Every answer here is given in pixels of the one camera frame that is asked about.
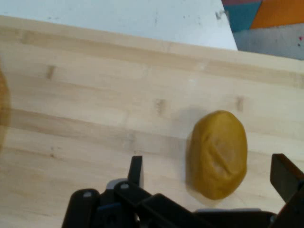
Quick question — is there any bamboo cutting board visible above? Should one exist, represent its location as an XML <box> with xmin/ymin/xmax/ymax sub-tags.
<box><xmin>0</xmin><ymin>15</ymin><xmax>304</xmax><ymax>228</ymax></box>

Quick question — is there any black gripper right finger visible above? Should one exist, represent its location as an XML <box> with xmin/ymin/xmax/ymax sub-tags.
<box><xmin>270</xmin><ymin>153</ymin><xmax>304</xmax><ymax>228</ymax></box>

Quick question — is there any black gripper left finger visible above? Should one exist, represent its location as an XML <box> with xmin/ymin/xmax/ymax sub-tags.
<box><xmin>61</xmin><ymin>155</ymin><xmax>214</xmax><ymax>228</ymax></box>

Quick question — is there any yellow-brown potato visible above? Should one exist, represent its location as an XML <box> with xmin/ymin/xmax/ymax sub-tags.
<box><xmin>187</xmin><ymin>110</ymin><xmax>248</xmax><ymax>201</ymax></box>

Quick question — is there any woven wicker basket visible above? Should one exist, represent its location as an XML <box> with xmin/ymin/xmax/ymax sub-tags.
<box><xmin>0</xmin><ymin>68</ymin><xmax>11</xmax><ymax>149</ymax></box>

